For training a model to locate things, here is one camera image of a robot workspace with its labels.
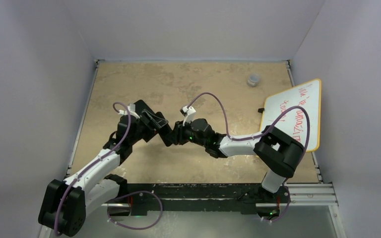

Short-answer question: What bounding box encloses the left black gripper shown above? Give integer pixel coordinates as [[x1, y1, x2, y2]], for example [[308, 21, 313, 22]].
[[129, 110, 167, 145]]

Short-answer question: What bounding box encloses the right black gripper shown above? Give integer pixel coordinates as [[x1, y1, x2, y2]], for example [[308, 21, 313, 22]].
[[166, 118, 207, 147]]

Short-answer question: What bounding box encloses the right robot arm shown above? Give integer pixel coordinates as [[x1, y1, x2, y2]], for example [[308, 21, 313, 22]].
[[159, 119, 306, 202]]

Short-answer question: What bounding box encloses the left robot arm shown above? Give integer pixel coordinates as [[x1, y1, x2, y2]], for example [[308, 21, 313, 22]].
[[38, 100, 170, 237]]

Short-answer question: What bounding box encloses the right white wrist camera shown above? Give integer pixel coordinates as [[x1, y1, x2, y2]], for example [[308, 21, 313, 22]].
[[180, 106, 196, 126]]

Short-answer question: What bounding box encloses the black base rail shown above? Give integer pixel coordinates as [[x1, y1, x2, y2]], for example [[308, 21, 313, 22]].
[[120, 183, 290, 216]]

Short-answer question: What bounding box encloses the whiteboard with yellow frame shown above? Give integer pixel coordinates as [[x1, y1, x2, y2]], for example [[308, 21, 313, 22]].
[[260, 78, 321, 152]]

